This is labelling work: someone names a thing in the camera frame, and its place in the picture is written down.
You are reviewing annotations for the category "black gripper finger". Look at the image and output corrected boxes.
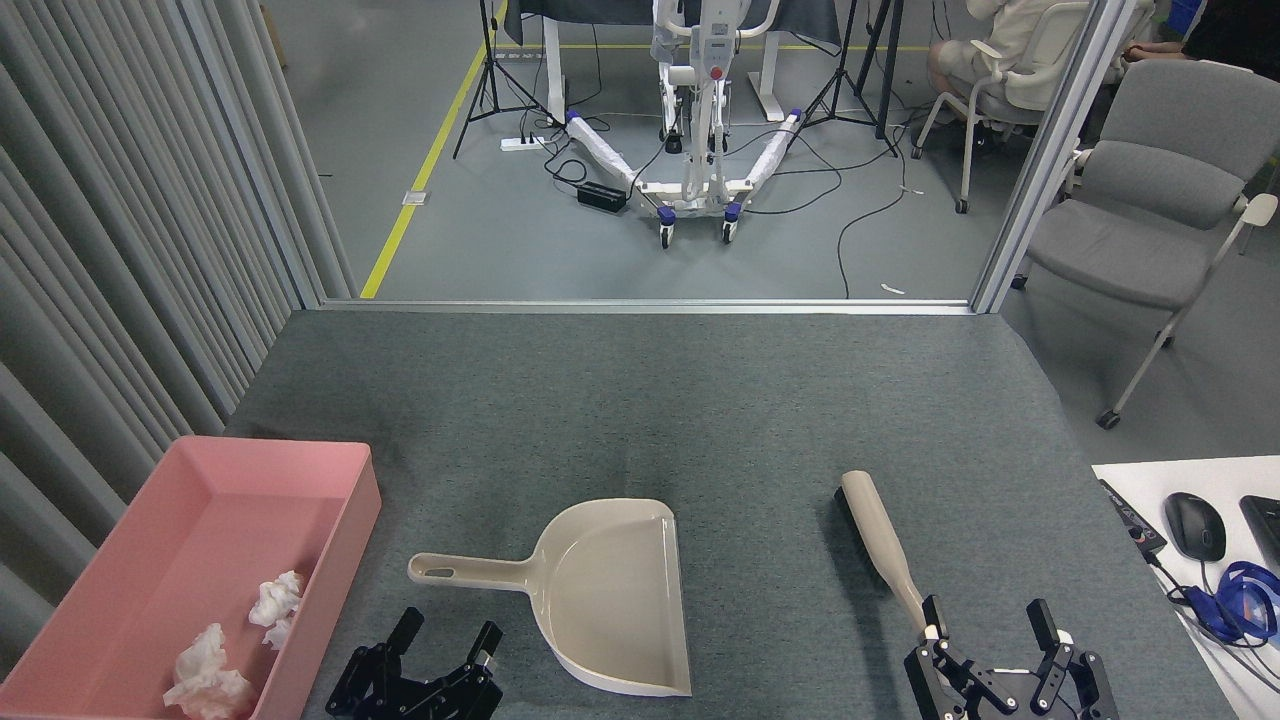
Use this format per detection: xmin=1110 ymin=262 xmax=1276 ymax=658
xmin=905 ymin=595 xmax=993 ymax=720
xmin=438 ymin=620 xmax=505 ymax=720
xmin=325 ymin=607 xmax=427 ymax=720
xmin=1026 ymin=598 xmax=1120 ymax=720

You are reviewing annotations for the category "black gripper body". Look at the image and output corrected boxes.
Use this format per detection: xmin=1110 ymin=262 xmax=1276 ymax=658
xmin=385 ymin=678 xmax=459 ymax=720
xmin=985 ymin=672 xmax=1051 ymax=720

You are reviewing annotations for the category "beige plastic dustpan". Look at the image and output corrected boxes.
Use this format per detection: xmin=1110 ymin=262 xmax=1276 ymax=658
xmin=407 ymin=498 xmax=693 ymax=698

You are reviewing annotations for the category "beige hand brush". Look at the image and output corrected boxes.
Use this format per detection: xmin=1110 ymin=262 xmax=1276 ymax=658
xmin=835 ymin=470 xmax=931 ymax=636

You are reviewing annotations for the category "pink plastic bin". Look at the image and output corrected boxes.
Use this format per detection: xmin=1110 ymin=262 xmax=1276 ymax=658
xmin=0 ymin=435 xmax=383 ymax=720

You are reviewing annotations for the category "black flat device box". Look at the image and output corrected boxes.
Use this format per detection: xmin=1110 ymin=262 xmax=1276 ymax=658
xmin=1098 ymin=479 xmax=1169 ymax=558

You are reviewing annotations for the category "black computer mouse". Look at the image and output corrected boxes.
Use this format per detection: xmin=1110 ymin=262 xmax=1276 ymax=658
xmin=1163 ymin=492 xmax=1227 ymax=563

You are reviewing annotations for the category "black keyboard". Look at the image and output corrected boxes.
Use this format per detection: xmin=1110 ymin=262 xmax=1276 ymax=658
xmin=1239 ymin=495 xmax=1280 ymax=571

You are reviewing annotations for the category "white side table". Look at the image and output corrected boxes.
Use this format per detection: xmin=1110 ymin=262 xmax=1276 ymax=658
xmin=1092 ymin=455 xmax=1280 ymax=720

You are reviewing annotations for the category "grey padded chair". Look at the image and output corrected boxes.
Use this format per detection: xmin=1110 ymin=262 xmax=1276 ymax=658
xmin=1010 ymin=60 xmax=1280 ymax=431

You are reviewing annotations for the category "grey curtain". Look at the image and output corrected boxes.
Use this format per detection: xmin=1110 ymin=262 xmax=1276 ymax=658
xmin=0 ymin=0 xmax=356 ymax=681

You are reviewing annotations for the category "white stand on wheels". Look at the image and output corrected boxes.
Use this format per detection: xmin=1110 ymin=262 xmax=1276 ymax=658
xmin=565 ymin=0 xmax=806 ymax=249

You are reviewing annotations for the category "white office chair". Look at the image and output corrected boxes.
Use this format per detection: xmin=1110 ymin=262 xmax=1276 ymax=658
xmin=908 ymin=5 xmax=1091 ymax=216

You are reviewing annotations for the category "black tripod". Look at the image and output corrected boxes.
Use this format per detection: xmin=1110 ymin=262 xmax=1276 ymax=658
xmin=452 ymin=0 xmax=561 ymax=161
xmin=800 ymin=0 xmax=906 ymax=159

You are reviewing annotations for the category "white desk with dark cloth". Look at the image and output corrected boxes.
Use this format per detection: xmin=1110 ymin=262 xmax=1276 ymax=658
xmin=500 ymin=0 xmax=846 ymax=126

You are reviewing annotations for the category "seated person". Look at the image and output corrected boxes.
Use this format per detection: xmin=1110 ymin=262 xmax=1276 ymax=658
xmin=928 ymin=0 xmax=1071 ymax=151

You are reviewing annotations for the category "person in dark top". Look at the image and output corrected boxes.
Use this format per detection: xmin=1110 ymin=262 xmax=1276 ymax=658
xmin=1125 ymin=0 xmax=1280 ymax=81

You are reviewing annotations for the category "thin black desk cable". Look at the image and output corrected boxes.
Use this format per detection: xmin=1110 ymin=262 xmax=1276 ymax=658
xmin=1145 ymin=550 xmax=1280 ymax=693

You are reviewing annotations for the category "blue cable bundle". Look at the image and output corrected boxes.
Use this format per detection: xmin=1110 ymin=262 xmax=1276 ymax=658
xmin=1185 ymin=560 xmax=1280 ymax=646

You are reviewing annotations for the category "silver table edge rail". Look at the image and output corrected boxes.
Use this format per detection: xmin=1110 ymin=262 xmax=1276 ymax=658
xmin=318 ymin=297 xmax=976 ymax=317

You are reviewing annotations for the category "black floor cable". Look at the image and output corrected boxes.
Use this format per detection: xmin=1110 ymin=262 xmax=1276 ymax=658
xmin=745 ymin=130 xmax=906 ymax=299

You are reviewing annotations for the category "silver post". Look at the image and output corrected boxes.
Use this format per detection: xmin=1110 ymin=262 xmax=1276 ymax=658
xmin=970 ymin=0 xmax=1141 ymax=315

